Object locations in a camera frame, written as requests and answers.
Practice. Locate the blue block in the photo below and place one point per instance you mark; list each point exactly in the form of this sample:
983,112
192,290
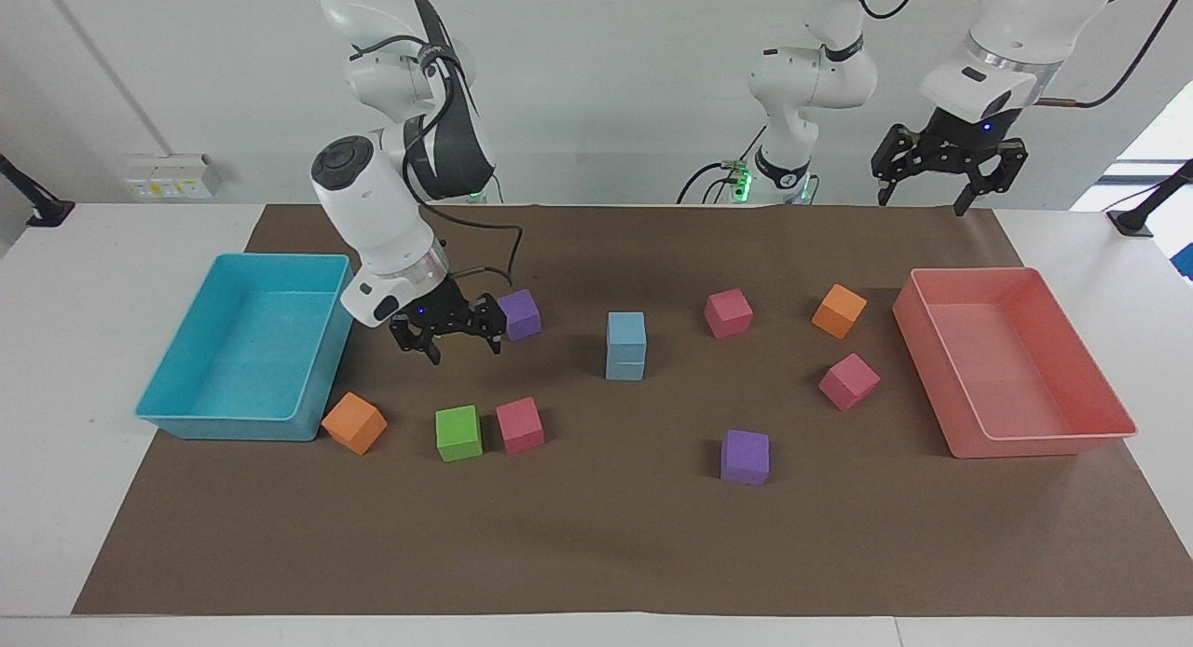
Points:
624,371
626,335

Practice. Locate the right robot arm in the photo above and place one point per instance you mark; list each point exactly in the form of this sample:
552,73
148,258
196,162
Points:
373,209

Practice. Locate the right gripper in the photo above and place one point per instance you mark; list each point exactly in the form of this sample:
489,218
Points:
440,309

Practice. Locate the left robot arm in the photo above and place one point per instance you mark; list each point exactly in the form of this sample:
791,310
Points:
811,78

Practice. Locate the pink plastic bin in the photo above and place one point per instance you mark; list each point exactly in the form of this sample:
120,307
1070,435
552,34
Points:
1011,367

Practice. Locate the black stand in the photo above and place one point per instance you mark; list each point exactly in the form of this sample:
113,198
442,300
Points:
42,209
1142,213

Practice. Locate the orange block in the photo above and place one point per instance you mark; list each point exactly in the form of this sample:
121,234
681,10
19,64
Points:
839,311
354,423

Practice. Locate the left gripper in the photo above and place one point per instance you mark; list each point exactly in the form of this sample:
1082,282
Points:
960,136

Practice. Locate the blue plastic bin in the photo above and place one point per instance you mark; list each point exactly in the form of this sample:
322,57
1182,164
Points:
242,358

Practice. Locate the purple block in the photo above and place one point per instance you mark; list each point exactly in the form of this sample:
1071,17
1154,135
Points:
520,315
746,458

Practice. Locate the green block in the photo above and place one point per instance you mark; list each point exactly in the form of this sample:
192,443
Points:
459,433

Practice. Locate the white wall socket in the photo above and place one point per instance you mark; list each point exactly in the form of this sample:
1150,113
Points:
172,176

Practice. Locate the pink block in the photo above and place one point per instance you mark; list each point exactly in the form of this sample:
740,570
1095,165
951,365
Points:
520,425
728,313
849,382

